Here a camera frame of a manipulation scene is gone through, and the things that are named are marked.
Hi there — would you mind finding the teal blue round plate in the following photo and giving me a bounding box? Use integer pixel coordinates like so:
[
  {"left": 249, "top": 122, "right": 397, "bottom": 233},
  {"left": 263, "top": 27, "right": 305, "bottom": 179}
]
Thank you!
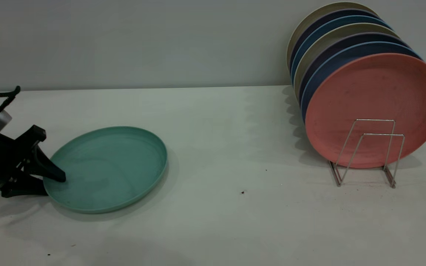
[{"left": 291, "top": 15, "right": 393, "bottom": 83}]

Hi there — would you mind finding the metal wire plate rack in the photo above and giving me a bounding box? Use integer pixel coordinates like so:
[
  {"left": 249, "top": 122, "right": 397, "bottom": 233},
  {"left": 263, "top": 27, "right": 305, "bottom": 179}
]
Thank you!
[{"left": 328, "top": 119, "right": 406, "bottom": 189}]

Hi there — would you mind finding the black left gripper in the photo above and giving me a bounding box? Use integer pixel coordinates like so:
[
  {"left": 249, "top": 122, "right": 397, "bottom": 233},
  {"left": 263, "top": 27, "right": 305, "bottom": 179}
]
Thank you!
[{"left": 0, "top": 117, "right": 67, "bottom": 204}]

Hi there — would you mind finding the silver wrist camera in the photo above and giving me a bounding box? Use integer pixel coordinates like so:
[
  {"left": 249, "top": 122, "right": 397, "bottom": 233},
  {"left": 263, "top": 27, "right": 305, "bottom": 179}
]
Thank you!
[{"left": 0, "top": 106, "right": 13, "bottom": 130}]

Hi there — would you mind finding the beige round plate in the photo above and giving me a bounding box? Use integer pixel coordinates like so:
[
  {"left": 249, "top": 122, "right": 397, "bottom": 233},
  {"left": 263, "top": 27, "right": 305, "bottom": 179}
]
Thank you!
[
  {"left": 286, "top": 1, "right": 378, "bottom": 69},
  {"left": 293, "top": 23, "right": 400, "bottom": 93}
]

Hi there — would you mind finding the green round plate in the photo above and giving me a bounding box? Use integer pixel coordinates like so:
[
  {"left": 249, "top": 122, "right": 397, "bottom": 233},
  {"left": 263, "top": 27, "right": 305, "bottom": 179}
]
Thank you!
[{"left": 43, "top": 126, "right": 168, "bottom": 214}]

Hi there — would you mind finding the dark purple round plate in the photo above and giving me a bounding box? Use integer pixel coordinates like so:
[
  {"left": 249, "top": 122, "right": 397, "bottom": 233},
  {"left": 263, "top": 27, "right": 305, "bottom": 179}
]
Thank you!
[
  {"left": 289, "top": 9, "right": 384, "bottom": 71},
  {"left": 298, "top": 33, "right": 412, "bottom": 104}
]

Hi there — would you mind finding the pink round plate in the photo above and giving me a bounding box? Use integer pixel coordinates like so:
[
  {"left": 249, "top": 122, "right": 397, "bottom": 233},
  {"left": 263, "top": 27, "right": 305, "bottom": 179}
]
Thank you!
[{"left": 305, "top": 53, "right": 426, "bottom": 169}]

